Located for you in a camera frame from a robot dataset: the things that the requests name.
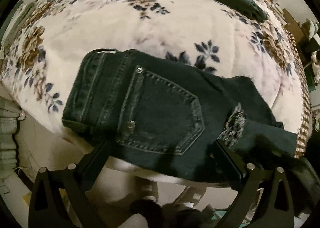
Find dark blue denim jeans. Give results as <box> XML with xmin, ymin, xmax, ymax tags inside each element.
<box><xmin>62</xmin><ymin>50</ymin><xmax>297</xmax><ymax>183</ymax></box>

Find brown checkered bed sheet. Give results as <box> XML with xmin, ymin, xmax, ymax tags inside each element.
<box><xmin>257</xmin><ymin>0</ymin><xmax>312</xmax><ymax>158</ymax></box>

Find left grey slipper on foot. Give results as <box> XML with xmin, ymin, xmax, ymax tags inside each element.
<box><xmin>137</xmin><ymin>182</ymin><xmax>159</xmax><ymax>203</ymax></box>

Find striped curtain lower left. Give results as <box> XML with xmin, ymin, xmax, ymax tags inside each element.
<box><xmin>0</xmin><ymin>97</ymin><xmax>21</xmax><ymax>179</ymax></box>

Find chair piled with clothes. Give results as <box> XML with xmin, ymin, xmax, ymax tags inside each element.
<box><xmin>301</xmin><ymin>19</ymin><xmax>319</xmax><ymax>85</ymax></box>

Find large brown cardboard box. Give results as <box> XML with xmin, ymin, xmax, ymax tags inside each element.
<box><xmin>283</xmin><ymin>8</ymin><xmax>307</xmax><ymax>44</ymax></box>

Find folded light jeans stack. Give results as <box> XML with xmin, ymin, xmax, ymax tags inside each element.
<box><xmin>1</xmin><ymin>0</ymin><xmax>36</xmax><ymax>47</ymax></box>

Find floral white bed quilt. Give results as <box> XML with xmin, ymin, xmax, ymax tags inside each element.
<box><xmin>0</xmin><ymin>0</ymin><xmax>304</xmax><ymax>141</ymax></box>

